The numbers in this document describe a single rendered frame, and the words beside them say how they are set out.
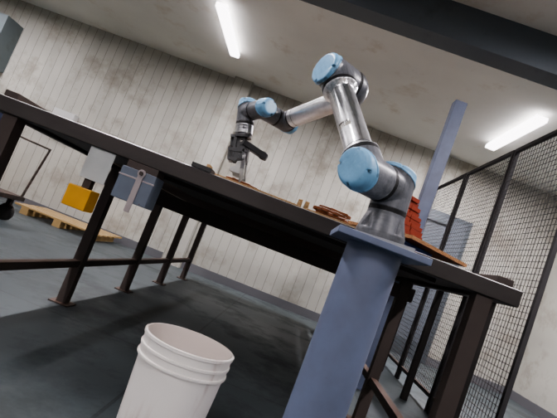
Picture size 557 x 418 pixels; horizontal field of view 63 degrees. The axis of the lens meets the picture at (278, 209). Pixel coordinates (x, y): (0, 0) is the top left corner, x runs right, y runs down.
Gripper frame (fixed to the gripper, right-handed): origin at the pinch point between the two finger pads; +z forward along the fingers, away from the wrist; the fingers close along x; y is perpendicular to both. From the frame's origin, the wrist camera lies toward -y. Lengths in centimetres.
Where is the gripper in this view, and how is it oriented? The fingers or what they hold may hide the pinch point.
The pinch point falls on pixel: (242, 182)
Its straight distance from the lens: 187.6
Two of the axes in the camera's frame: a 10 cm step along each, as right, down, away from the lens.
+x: -0.1, -1.1, -9.9
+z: -1.1, 9.9, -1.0
